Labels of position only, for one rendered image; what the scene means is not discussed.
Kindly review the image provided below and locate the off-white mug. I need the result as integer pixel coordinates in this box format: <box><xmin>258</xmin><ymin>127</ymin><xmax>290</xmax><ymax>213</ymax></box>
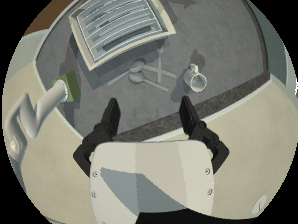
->
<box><xmin>184</xmin><ymin>64</ymin><xmax>207</xmax><ymax>92</ymax></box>

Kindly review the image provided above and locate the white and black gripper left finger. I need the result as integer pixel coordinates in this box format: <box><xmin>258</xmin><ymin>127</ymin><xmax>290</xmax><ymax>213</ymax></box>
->
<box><xmin>73</xmin><ymin>98</ymin><xmax>121</xmax><ymax>178</ymax></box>

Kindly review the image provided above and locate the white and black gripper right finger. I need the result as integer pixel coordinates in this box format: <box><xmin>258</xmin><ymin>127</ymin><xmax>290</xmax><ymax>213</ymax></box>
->
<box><xmin>179</xmin><ymin>96</ymin><xmax>229</xmax><ymax>174</ymax></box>

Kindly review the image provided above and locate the beige open-top drawer box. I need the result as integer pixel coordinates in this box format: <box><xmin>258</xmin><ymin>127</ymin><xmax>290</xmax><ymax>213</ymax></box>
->
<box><xmin>69</xmin><ymin>0</ymin><xmax>176</xmax><ymax>71</ymax></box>

